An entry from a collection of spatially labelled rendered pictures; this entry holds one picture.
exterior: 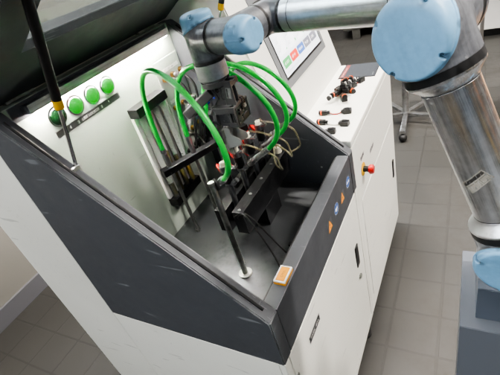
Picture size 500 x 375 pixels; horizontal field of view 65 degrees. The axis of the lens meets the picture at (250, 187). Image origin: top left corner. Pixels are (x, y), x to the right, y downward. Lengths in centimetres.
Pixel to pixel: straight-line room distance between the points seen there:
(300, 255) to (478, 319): 41
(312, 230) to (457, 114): 53
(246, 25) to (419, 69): 37
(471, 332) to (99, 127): 105
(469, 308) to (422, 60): 64
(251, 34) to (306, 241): 51
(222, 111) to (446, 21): 55
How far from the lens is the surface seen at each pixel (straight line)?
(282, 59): 150
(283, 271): 94
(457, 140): 67
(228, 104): 96
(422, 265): 222
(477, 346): 109
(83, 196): 90
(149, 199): 129
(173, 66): 139
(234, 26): 83
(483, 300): 100
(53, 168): 92
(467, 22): 63
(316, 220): 107
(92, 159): 114
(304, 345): 110
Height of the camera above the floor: 164
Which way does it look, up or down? 33 degrees down
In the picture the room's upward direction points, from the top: 18 degrees counter-clockwise
